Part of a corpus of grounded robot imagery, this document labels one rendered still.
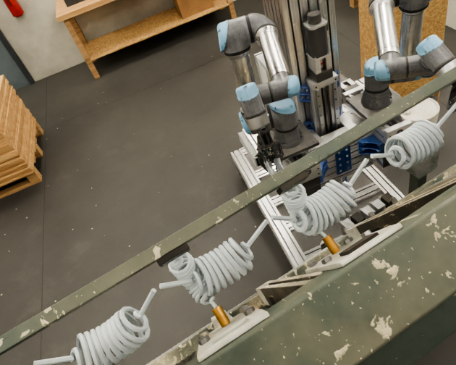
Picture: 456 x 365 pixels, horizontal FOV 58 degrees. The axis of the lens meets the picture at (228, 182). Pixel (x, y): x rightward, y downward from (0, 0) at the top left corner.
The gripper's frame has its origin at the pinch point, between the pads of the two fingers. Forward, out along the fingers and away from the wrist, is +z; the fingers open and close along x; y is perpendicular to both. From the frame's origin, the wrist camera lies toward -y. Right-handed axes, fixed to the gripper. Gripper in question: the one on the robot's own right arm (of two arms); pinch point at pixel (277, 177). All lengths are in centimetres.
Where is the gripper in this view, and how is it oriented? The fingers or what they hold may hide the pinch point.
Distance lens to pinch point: 152.5
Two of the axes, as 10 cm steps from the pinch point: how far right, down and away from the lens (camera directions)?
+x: 9.2, -3.9, 0.6
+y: 1.6, 2.3, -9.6
